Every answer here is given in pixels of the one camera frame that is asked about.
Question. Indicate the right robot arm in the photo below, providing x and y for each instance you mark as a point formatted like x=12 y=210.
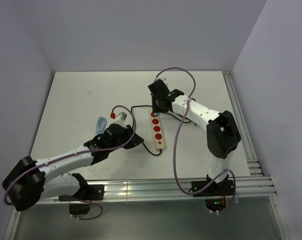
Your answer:
x=222 y=132

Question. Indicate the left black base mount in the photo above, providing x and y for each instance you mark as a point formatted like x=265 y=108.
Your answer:
x=81 y=203

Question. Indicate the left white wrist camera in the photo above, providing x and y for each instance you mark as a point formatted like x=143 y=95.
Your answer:
x=120 y=119

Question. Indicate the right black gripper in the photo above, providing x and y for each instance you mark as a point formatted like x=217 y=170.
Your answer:
x=155 y=108

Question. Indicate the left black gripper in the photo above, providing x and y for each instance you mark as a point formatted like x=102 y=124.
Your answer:
x=136 y=141

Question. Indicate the aluminium right rail frame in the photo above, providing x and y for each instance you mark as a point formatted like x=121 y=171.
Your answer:
x=253 y=162

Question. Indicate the aluminium front rail frame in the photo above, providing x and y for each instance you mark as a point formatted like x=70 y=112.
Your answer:
x=155 y=209

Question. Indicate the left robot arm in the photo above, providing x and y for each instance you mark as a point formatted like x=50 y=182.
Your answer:
x=34 y=180

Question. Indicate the beige red power strip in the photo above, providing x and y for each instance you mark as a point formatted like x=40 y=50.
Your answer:
x=157 y=132

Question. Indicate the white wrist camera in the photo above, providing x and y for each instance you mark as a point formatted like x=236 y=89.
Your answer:
x=164 y=80
x=120 y=119

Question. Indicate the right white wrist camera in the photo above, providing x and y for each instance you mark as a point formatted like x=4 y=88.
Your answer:
x=164 y=80

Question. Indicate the aluminium rail frame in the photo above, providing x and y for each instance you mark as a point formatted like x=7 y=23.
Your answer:
x=155 y=209
x=253 y=162

